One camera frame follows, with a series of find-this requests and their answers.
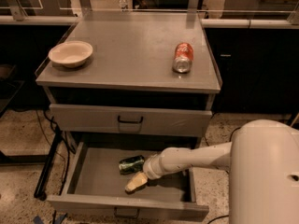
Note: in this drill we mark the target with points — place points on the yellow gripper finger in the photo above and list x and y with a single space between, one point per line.
138 180

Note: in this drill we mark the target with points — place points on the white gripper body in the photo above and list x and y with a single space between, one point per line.
150 168

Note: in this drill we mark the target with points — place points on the green soda can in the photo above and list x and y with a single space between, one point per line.
131 165

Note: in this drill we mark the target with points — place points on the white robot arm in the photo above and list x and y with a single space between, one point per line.
263 162

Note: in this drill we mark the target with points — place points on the open middle drawer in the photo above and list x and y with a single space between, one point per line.
96 187

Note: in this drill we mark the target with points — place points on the closed top drawer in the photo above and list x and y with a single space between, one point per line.
116 119

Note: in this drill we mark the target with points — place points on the grey drawer cabinet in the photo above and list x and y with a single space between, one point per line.
131 66

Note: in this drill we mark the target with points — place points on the red soda can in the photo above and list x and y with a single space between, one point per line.
183 58

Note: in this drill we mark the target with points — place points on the white bowl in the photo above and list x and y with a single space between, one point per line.
71 54

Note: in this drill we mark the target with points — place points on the clear water bottle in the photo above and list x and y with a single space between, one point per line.
123 4

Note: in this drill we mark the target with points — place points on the white horizontal rail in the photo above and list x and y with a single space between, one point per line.
248 24

